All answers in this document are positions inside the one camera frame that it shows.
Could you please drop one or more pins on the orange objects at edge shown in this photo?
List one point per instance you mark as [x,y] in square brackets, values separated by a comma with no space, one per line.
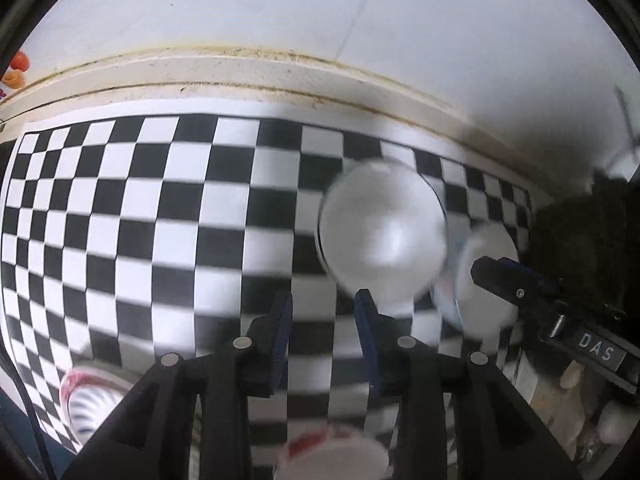
[20,61]

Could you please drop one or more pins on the dark brown rice cooker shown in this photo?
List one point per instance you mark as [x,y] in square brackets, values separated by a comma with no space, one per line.
[575,230]

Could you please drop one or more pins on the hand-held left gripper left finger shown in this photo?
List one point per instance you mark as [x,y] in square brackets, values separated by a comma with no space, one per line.
[282,330]

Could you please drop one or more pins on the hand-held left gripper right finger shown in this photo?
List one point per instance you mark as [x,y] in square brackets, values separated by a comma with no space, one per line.
[367,340]

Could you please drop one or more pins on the red rimmed cup bottom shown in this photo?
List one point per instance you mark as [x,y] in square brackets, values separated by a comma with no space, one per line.
[340,457]

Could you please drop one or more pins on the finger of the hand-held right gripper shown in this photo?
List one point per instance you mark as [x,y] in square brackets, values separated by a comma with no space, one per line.
[505,280]

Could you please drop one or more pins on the striped plate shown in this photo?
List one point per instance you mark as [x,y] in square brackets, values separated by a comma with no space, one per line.
[95,407]

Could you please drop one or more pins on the pink floral plate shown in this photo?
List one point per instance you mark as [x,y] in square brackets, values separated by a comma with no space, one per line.
[75,378]

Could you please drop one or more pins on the white plate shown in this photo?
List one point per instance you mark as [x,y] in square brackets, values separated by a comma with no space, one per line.
[492,242]

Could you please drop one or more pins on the black white checkered cloth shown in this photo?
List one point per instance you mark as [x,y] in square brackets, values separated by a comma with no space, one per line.
[150,210]

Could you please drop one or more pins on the dark rimmed white bowl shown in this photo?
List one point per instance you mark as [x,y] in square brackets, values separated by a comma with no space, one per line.
[380,230]

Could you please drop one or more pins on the person's right hand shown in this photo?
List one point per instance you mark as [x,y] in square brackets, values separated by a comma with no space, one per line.
[617,422]

